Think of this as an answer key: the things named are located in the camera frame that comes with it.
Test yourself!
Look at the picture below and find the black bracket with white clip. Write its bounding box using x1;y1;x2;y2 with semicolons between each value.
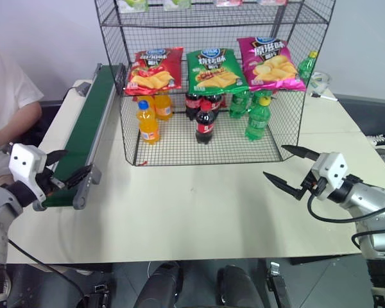
265;261;293;308

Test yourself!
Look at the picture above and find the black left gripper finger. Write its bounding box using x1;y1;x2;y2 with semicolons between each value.
63;164;93;191
46;149;69;167

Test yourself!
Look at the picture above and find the red potato chips bag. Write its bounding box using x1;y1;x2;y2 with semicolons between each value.
124;47;185;96

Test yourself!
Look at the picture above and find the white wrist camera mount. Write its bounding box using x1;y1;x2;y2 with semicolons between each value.
309;151;348;201
8;143;49;202

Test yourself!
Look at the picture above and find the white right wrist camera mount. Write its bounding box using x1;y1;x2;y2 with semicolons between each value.
309;151;348;201

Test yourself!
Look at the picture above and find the black wire mesh rack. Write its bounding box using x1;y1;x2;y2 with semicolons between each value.
94;0;337;167

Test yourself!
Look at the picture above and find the cola bottle red cap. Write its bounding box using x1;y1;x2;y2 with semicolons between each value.
195;101;217;145

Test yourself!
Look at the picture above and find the orange soda bottle blue cap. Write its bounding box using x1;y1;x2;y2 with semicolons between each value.
137;99;162;146

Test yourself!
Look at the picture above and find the magenta potato chips bag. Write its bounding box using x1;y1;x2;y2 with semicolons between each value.
237;36;307;93

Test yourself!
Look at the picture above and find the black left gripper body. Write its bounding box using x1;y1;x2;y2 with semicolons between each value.
35;167;65;198

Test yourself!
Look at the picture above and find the cola bottle red label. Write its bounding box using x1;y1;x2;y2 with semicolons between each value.
184;92;200;121
207;93;222;120

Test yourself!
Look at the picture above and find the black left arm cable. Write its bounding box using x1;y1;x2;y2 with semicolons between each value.
6;237;86;304

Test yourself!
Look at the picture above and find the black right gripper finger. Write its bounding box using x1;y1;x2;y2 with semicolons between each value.
262;171;305;201
280;144;320;162

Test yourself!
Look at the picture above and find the person in white shirt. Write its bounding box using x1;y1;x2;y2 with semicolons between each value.
0;47;45;190

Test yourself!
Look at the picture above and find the green white snack pack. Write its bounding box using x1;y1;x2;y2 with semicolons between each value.
163;0;193;11
117;0;149;13

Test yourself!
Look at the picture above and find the dark rounded shape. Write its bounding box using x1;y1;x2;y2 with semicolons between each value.
135;261;184;308
216;264;261;308

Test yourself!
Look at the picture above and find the white marker pen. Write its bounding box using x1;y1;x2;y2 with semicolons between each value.
310;92;339;103

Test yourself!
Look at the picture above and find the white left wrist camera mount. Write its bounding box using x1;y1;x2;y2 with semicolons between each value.
8;143;49;202

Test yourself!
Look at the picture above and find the green soda bottle yellow cap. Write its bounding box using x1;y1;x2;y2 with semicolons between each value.
297;51;319;85
244;96;273;142

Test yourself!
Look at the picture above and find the green potato chips bag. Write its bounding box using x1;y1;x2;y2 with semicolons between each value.
185;47;250;95

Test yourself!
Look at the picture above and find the green conveyor belt grey frame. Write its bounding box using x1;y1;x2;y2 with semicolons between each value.
31;63;128;212

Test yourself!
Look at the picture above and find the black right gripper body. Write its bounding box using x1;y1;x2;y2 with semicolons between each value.
300;171;329;198

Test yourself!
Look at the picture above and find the black white patterned object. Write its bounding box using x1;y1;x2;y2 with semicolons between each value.
366;132;385;149

